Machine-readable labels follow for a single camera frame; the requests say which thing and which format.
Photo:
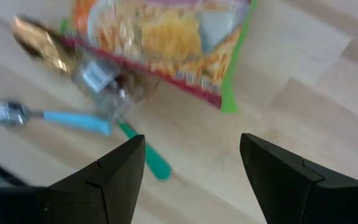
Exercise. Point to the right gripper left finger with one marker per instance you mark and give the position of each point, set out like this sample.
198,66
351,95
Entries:
98,193

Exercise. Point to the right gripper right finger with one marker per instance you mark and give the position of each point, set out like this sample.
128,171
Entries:
297,193

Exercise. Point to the pink and green ramen packet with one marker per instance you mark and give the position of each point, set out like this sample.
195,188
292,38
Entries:
166,37

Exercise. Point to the glass jar with yellow label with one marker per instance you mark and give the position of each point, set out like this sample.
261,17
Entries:
104,81

